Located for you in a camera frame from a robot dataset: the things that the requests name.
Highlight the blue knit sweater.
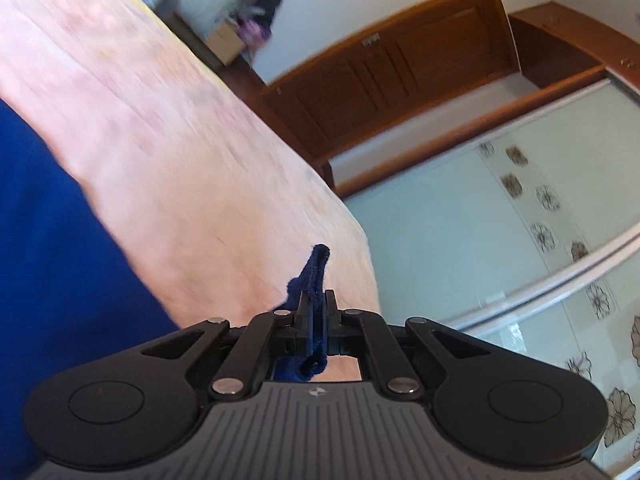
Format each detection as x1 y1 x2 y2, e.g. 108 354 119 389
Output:
0 98 332 480

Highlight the pink bed blanket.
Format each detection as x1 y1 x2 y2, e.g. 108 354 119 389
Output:
1 0 380 330

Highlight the glass sliding wardrobe door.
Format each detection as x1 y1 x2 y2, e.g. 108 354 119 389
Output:
346 77 639 479

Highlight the cardboard box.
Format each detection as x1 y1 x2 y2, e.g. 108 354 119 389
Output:
205 22 246 66

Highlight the brown wooden door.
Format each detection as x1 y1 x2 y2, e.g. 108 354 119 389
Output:
262 0 639 197

